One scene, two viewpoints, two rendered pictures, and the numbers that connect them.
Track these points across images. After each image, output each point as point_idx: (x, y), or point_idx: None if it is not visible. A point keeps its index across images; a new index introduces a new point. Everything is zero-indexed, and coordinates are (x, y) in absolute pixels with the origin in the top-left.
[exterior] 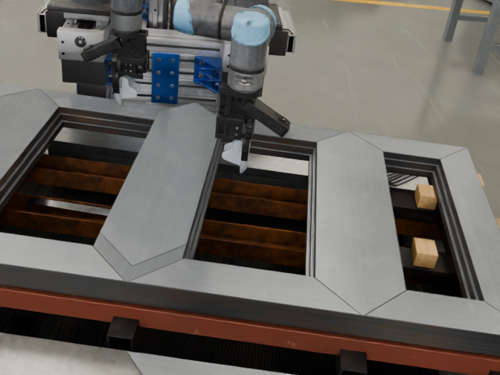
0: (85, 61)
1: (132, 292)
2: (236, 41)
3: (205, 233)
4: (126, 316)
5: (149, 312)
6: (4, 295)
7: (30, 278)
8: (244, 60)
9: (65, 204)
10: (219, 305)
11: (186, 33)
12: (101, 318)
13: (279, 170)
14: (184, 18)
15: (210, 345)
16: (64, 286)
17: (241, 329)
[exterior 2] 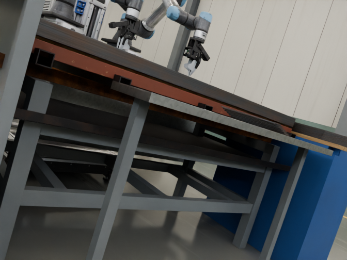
0: (112, 27)
1: (208, 90)
2: (205, 19)
3: None
4: (202, 102)
5: (210, 100)
6: (163, 87)
7: (176, 78)
8: (206, 27)
9: None
10: (231, 99)
11: (174, 18)
12: (194, 103)
13: None
14: (176, 11)
15: (189, 144)
16: (187, 84)
17: None
